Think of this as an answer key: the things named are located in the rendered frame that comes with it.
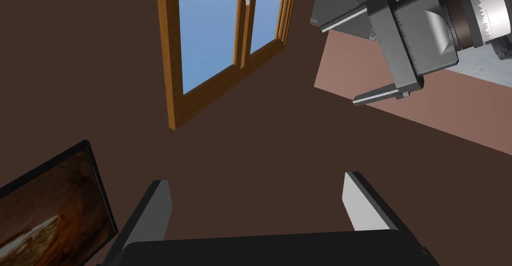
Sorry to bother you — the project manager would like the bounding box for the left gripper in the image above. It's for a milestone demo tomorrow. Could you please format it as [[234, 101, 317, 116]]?
[[319, 0, 460, 107]]

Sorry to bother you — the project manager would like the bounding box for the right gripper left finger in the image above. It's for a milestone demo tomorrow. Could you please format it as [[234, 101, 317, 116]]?
[[101, 179, 173, 263]]

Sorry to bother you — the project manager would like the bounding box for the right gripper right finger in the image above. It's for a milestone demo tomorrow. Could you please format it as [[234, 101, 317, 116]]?
[[341, 171, 419, 248]]

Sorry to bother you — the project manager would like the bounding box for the black framed brown picture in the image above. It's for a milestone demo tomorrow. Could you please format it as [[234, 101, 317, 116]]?
[[0, 139, 120, 266]]

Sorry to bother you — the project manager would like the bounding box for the wooden framed window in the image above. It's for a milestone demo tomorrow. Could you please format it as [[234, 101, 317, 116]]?
[[155, 0, 299, 131]]

